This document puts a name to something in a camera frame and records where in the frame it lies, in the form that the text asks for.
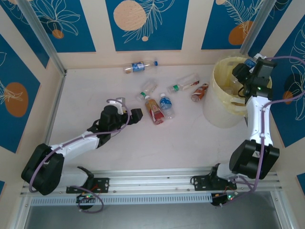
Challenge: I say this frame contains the brown coffee drink bottle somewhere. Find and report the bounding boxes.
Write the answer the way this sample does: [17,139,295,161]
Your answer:
[191,82,210,103]

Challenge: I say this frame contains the pale yellow plastic bin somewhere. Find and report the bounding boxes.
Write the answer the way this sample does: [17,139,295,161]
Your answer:
[202,54,274,129]

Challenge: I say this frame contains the red and gold tea bottle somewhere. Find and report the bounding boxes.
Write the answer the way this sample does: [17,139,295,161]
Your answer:
[143,94,165,125]

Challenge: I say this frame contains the clear floral green-band bottle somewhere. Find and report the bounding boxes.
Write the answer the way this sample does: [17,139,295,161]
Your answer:
[136,80,158,101]

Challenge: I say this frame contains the blue-capped blue-label bottle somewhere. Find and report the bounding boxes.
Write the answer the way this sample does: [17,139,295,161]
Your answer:
[123,61,158,74]

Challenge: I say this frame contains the large clear green-band bottle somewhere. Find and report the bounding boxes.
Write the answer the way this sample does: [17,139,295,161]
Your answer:
[167,73,201,94]

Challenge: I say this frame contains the left circuit board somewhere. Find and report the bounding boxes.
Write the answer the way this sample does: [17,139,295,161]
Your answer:
[76,193,97,204]

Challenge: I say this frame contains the circuit board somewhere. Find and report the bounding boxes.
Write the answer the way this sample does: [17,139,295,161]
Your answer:
[76,193,97,204]
[211,192,239,207]

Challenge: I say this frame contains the right circuit board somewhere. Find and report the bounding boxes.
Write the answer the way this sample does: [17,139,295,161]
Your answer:
[211,192,239,207]

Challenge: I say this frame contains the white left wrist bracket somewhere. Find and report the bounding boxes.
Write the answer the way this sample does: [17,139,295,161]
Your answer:
[106,97,127,115]

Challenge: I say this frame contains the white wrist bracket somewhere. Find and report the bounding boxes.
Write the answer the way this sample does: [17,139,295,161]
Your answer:
[106,97,127,115]
[253,53,269,62]

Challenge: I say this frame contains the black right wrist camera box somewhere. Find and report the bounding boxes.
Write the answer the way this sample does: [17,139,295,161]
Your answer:
[232,62,250,83]

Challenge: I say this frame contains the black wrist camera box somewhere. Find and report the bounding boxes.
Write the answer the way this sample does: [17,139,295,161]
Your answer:
[232,62,250,83]
[130,108,144,124]

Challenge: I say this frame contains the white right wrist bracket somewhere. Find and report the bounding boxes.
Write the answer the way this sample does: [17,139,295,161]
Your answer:
[253,53,269,62]

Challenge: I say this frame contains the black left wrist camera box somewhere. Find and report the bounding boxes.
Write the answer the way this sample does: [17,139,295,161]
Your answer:
[130,108,144,124]

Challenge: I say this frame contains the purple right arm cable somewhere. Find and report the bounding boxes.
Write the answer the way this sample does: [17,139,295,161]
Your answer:
[220,55,305,208]

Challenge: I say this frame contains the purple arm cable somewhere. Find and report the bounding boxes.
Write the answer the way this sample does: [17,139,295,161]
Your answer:
[28,98,132,213]
[220,55,305,208]

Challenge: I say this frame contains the aluminium corner post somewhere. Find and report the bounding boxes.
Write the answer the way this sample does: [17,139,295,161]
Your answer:
[16,0,68,75]
[240,0,275,55]

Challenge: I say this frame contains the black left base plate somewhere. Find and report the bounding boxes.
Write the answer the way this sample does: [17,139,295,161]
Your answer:
[66,177,111,194]

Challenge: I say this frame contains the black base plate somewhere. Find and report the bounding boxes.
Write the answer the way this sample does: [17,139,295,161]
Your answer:
[192,175,238,192]
[66,177,111,194]

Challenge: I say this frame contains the aluminium rail frame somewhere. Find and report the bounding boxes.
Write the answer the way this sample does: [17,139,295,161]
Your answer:
[20,167,285,199]

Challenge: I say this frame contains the white slotted cable duct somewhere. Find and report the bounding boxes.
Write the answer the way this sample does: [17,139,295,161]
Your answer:
[30,193,213,206]

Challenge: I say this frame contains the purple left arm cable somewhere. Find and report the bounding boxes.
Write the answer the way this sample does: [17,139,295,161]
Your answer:
[28,98,132,213]

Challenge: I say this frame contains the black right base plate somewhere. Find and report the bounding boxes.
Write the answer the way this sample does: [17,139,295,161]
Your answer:
[192,175,238,192]

